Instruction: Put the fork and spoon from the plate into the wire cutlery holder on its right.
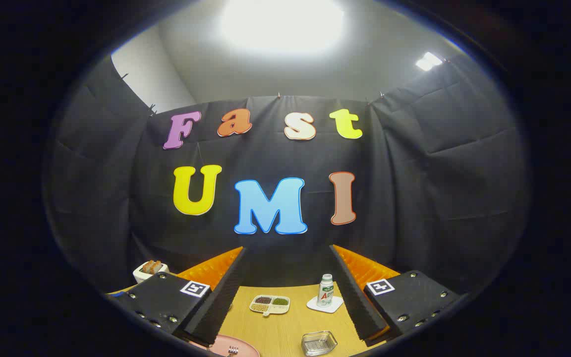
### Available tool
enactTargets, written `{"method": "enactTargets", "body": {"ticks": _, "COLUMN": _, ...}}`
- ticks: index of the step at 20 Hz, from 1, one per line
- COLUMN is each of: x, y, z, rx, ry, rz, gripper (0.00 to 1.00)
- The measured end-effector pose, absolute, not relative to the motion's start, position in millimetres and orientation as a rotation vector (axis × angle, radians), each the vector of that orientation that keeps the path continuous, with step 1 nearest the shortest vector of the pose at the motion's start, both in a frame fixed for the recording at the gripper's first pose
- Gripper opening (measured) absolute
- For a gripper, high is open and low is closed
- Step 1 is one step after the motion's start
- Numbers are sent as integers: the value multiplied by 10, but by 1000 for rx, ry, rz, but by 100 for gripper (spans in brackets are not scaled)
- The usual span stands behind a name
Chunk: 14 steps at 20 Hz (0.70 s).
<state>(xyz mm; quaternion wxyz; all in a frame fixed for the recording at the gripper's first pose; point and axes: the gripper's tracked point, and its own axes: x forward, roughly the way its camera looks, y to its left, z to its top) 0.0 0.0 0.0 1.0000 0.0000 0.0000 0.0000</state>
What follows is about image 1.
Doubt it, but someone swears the pink round plate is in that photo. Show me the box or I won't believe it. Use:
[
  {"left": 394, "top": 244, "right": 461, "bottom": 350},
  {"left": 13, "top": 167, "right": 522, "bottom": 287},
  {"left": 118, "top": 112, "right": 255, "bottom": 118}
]
[{"left": 189, "top": 335, "right": 261, "bottom": 357}]

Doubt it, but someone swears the white toaster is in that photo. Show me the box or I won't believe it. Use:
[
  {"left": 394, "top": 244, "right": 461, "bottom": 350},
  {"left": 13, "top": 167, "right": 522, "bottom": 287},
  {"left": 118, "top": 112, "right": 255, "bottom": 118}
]
[{"left": 133, "top": 260, "right": 170, "bottom": 284}]

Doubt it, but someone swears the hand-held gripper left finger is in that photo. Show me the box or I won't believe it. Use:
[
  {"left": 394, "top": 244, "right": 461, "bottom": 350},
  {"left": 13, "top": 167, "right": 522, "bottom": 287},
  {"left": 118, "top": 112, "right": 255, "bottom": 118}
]
[{"left": 109, "top": 246, "right": 248, "bottom": 347}]

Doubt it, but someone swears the white drink bottle green label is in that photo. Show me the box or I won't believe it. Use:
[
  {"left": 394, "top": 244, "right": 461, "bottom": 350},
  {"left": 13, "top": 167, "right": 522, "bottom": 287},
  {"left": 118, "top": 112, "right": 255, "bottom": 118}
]
[{"left": 316, "top": 274, "right": 335, "bottom": 308}]

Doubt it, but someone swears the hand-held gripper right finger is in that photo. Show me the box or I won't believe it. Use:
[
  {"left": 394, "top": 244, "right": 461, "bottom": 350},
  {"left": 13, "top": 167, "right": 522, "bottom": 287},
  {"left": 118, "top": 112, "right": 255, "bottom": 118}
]
[{"left": 329, "top": 244, "right": 462, "bottom": 343}]

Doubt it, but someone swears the large ceiling light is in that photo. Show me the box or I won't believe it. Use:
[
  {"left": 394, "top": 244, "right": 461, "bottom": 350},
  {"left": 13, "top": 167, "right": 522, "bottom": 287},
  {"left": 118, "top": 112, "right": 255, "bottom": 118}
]
[{"left": 219, "top": 0, "right": 345, "bottom": 53}]

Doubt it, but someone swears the white divided snack dish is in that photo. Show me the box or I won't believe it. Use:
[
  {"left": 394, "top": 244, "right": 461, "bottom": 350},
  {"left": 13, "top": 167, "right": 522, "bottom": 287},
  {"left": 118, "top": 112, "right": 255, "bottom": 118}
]
[{"left": 249, "top": 295, "right": 291, "bottom": 317}]

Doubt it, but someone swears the small ceiling light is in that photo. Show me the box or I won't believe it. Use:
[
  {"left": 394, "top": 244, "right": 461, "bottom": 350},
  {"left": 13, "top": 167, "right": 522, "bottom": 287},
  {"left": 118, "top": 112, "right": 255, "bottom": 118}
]
[{"left": 415, "top": 52, "right": 444, "bottom": 71}]

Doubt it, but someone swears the metal wire basket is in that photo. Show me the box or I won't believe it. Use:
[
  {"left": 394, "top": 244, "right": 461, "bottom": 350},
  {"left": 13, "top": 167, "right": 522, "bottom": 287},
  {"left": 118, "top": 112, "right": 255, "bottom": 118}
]
[{"left": 301, "top": 331, "right": 339, "bottom": 357}]

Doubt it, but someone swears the white square coaster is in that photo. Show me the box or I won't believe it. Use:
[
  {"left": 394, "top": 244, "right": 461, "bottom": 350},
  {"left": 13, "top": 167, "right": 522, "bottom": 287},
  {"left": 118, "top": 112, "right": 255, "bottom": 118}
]
[{"left": 307, "top": 296, "right": 344, "bottom": 314}]

